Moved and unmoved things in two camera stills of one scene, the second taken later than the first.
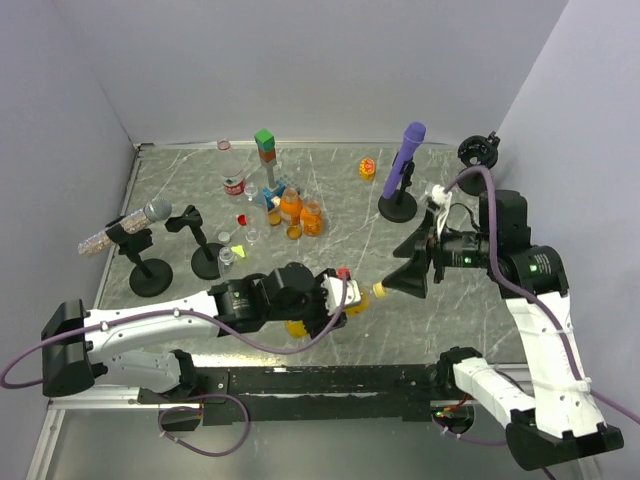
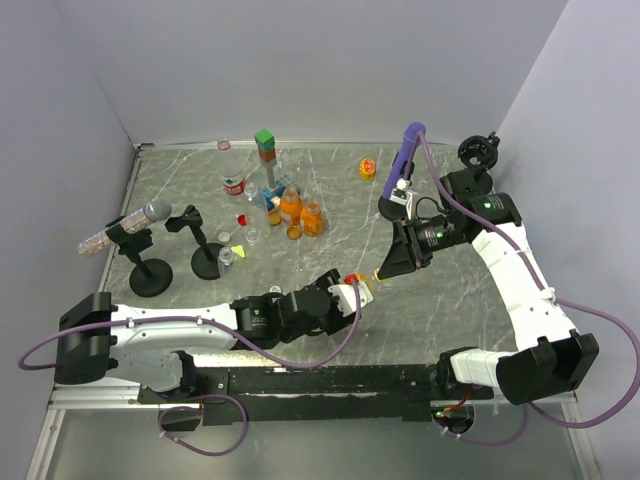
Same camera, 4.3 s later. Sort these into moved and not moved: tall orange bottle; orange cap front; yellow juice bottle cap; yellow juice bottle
Moved: yellow juice bottle cap; yellow juice bottle
Not moved: orange cap front; tall orange bottle
